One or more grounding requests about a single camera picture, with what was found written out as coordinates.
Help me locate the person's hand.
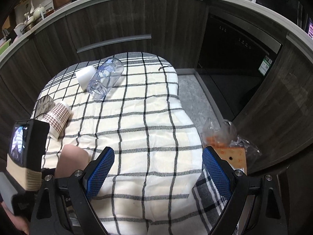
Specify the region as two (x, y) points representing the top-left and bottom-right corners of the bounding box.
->
(1, 202), (30, 234)

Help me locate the red patterned paper cup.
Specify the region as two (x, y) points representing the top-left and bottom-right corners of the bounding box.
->
(41, 101), (72, 140)

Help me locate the clear square container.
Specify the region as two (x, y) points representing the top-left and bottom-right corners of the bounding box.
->
(32, 95), (55, 120)

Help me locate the pink plastic cup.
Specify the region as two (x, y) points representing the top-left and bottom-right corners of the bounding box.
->
(54, 144), (89, 178)

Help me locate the white teapot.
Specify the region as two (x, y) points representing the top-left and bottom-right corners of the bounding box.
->
(32, 5), (46, 20)

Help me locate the silver drawer handle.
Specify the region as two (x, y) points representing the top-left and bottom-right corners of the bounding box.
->
(76, 34), (152, 54)

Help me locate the clear plastic bottle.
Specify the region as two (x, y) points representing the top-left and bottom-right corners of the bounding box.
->
(86, 57), (124, 100)

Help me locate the green basin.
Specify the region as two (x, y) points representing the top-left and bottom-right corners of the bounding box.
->
(0, 39), (11, 55)

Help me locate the white cup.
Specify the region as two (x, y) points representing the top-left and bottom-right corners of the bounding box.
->
(75, 65), (96, 91)

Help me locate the clear plastic bag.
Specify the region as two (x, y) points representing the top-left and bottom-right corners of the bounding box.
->
(202, 118), (262, 163)

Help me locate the black white checkered cloth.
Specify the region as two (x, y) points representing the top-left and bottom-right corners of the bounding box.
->
(40, 52), (227, 234)

